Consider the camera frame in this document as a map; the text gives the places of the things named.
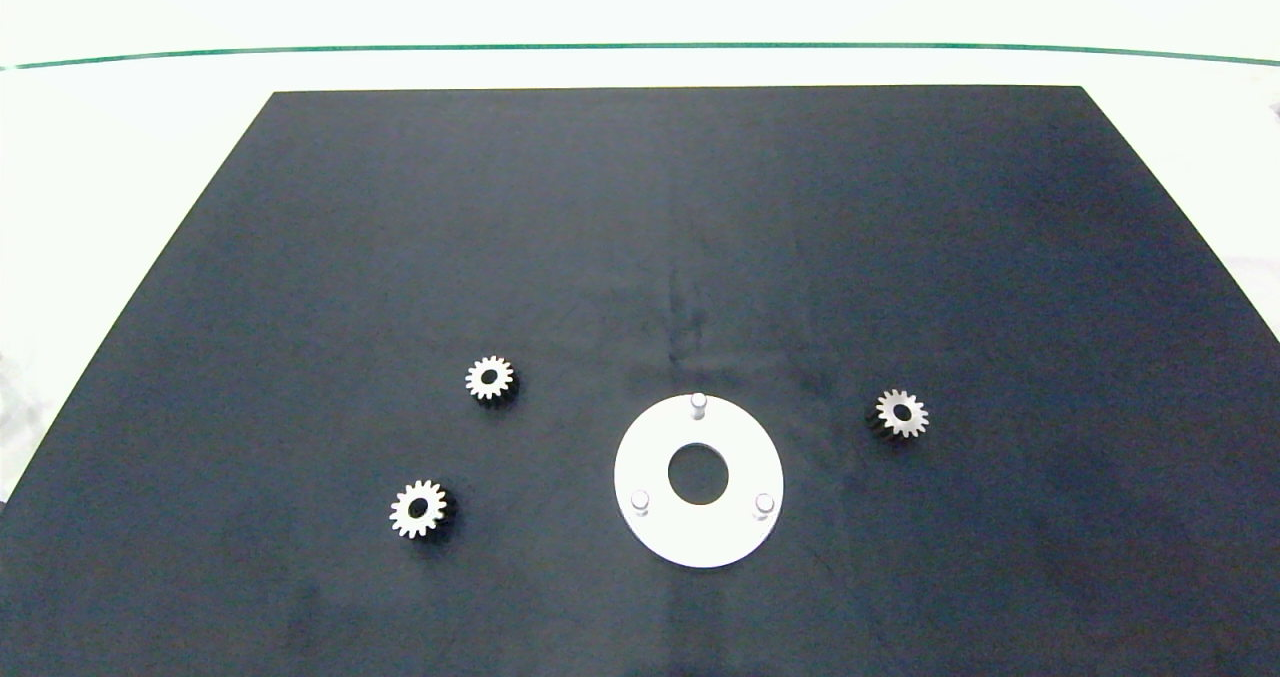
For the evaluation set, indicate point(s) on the small steel planetary gear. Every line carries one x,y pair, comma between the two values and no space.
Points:
915,416
404,509
476,377

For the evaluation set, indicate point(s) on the round white carrier plate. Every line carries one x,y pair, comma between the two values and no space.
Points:
700,537

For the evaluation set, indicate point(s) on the dark mat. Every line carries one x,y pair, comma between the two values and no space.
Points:
700,207

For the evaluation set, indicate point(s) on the thin green strip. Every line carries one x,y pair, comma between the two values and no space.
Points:
640,45

